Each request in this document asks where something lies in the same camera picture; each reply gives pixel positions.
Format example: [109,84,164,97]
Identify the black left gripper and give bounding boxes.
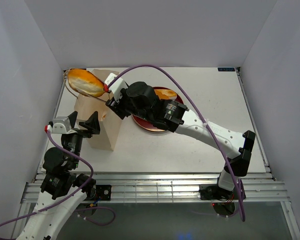
[63,110,101,168]

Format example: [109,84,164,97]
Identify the metal serving tongs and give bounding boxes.
[74,81,108,103]

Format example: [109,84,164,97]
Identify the large round orange bun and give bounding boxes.
[67,68,105,98]

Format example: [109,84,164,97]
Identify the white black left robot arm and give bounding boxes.
[18,111,101,240]

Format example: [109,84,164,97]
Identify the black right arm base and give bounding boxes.
[198,184,239,202]

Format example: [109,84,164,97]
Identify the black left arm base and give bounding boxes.
[87,184,112,201]

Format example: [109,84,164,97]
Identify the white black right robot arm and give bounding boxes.
[104,78,256,199]

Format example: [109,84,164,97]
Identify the white paper bag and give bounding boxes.
[64,68,122,151]

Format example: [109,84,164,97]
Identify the flat toasted white bread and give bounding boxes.
[154,88,178,100]

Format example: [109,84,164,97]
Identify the dark red round plate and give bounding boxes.
[132,86,184,133]

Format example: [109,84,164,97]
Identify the blue label sticker right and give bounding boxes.
[217,67,236,72]

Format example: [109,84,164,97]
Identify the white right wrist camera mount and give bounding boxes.
[104,73,128,103]

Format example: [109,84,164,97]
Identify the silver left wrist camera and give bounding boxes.
[44,116,75,134]

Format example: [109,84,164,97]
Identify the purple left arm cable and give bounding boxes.
[0,131,117,240]

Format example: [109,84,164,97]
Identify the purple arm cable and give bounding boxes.
[107,64,247,223]
[0,131,117,240]

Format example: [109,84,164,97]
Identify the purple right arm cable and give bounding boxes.
[107,64,247,223]

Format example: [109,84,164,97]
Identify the aluminium front frame rail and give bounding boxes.
[21,172,291,204]

